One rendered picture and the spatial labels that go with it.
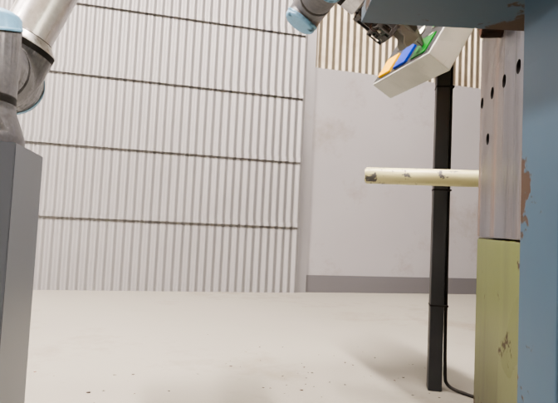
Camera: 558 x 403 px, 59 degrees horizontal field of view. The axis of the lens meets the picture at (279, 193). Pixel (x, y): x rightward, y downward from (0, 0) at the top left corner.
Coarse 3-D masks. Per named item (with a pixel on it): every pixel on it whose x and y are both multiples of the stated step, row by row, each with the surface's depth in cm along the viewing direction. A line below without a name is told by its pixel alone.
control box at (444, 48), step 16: (432, 32) 142; (448, 32) 136; (464, 32) 137; (416, 48) 146; (432, 48) 134; (448, 48) 136; (416, 64) 142; (432, 64) 137; (448, 64) 136; (384, 80) 159; (400, 80) 154; (416, 80) 149
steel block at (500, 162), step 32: (512, 32) 88; (512, 64) 87; (512, 96) 86; (480, 128) 110; (512, 128) 86; (480, 160) 109; (512, 160) 85; (480, 192) 108; (512, 192) 84; (480, 224) 107; (512, 224) 84
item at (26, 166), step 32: (0, 160) 86; (32, 160) 100; (0, 192) 86; (32, 192) 101; (0, 224) 86; (32, 224) 103; (0, 256) 86; (32, 256) 104; (0, 288) 85; (32, 288) 106; (0, 320) 85; (0, 352) 86; (0, 384) 87
